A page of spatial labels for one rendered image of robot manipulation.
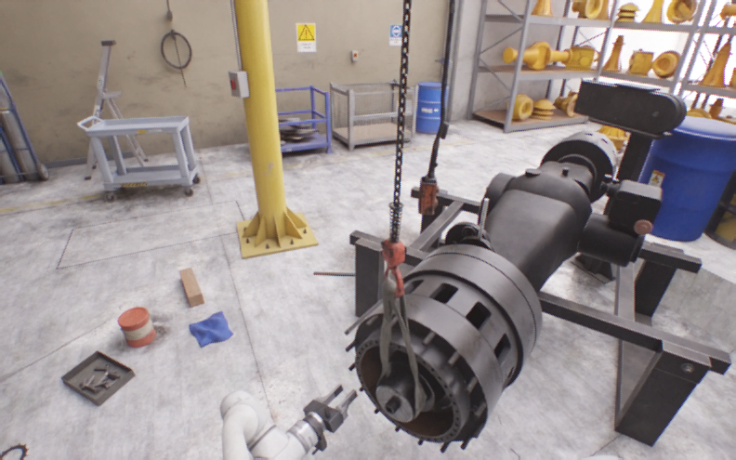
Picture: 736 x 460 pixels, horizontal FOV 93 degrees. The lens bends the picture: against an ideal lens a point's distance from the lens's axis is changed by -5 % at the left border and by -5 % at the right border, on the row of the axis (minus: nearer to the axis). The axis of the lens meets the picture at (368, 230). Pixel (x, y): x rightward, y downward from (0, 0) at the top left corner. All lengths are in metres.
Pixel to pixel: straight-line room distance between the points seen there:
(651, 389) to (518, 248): 0.98
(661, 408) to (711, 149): 1.90
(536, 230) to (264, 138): 2.29
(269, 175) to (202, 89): 3.47
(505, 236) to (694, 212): 2.08
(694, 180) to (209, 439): 3.63
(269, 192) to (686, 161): 3.32
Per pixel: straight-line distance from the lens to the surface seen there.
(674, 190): 3.59
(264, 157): 3.37
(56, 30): 6.73
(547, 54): 8.60
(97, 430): 2.62
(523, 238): 1.88
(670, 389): 2.35
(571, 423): 2.52
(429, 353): 1.16
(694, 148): 3.51
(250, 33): 3.20
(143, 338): 2.91
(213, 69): 6.65
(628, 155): 3.40
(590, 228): 2.36
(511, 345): 1.36
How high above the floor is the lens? 1.89
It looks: 30 degrees down
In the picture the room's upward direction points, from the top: 1 degrees clockwise
